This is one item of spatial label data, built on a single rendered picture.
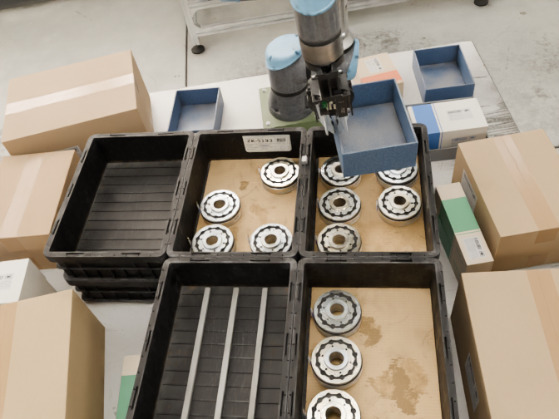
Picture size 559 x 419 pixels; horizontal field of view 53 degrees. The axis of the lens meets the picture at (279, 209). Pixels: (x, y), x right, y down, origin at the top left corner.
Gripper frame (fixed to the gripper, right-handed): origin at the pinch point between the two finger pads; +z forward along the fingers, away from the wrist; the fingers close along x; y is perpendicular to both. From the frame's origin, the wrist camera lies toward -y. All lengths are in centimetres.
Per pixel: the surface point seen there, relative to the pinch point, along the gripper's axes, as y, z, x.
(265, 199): -6.3, 27.3, -20.6
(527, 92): -119, 119, 97
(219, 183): -14.3, 26.5, -32.8
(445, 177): -16, 44, 28
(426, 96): -46, 40, 30
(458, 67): -61, 45, 44
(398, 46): -170, 115, 44
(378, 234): 8.9, 29.2, 5.5
